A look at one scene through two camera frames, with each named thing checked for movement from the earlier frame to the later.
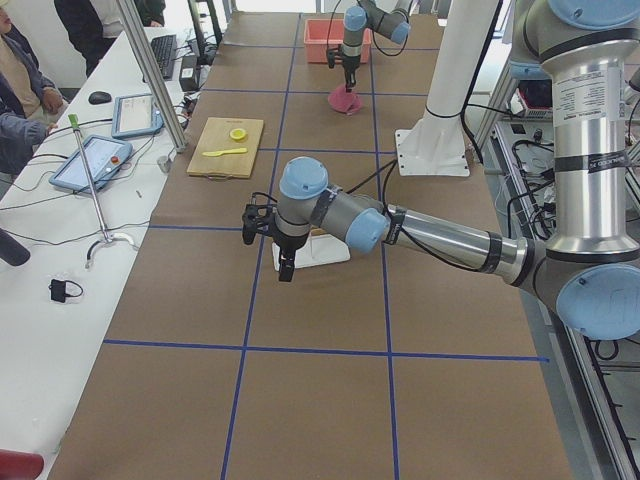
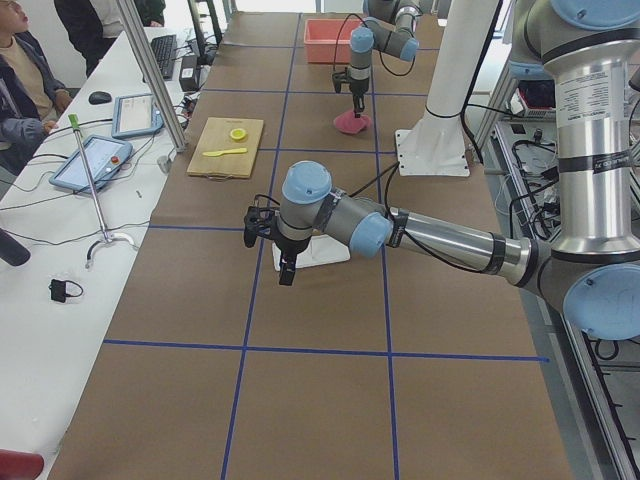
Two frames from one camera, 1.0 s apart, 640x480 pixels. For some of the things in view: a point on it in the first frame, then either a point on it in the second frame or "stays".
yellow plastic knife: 218,153 stays
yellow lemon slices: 238,134 stays
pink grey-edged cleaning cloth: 343,101 to 348,122
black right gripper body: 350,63 to 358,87
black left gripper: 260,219 stays
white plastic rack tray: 320,249 stays
